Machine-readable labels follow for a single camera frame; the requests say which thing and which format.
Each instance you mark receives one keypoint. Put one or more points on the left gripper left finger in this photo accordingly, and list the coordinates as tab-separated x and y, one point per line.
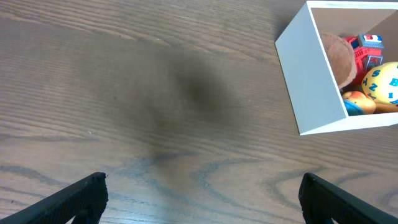
81	202

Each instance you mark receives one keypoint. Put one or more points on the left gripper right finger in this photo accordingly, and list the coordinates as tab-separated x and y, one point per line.
323	203

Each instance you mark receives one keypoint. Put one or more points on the orange toy with blue cap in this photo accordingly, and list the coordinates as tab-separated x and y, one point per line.
357	103

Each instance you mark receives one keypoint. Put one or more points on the brown plush bear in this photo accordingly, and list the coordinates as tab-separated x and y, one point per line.
341	58

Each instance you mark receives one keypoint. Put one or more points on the red toy fire truck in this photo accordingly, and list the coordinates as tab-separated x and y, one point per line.
367	53

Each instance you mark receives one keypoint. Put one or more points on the yellow ball with blue letters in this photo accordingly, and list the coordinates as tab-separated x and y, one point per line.
380	84

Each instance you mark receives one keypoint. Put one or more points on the white cardboard box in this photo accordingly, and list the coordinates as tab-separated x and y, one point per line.
314	94

